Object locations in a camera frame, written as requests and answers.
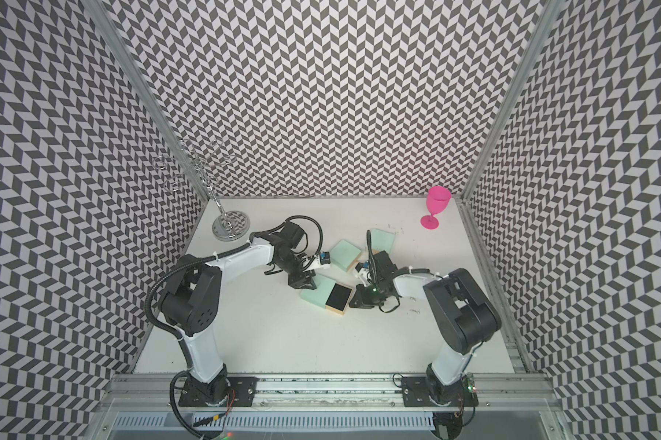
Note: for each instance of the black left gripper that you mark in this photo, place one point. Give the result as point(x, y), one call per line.
point(302, 280)

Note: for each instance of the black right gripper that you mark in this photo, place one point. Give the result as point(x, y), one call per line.
point(364, 302)

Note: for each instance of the mint drawer-style jewelry box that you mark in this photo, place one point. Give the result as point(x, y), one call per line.
point(382, 240)

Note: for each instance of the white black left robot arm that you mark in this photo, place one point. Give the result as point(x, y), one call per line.
point(190, 294)

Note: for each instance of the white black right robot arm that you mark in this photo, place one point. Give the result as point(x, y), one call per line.
point(465, 316)

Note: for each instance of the pink plastic wine glass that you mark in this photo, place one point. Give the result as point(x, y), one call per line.
point(438, 198)

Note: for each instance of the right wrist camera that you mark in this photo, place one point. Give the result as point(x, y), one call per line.
point(362, 270)

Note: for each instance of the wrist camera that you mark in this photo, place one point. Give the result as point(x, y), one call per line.
point(362, 270)
point(321, 262)

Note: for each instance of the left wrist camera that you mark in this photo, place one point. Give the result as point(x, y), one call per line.
point(321, 262)

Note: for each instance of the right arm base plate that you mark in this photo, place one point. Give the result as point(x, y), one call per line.
point(437, 393)

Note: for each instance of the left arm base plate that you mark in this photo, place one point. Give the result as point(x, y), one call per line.
point(218, 391)

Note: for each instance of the aluminium front rail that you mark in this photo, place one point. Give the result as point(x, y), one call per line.
point(332, 406)

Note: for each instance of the aluminium left corner post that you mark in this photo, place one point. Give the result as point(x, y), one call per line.
point(112, 37)

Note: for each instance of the aluminium corner post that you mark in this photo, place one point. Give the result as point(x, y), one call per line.
point(112, 37)
point(547, 22)

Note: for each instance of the aluminium right corner post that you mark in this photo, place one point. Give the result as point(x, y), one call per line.
point(547, 22)

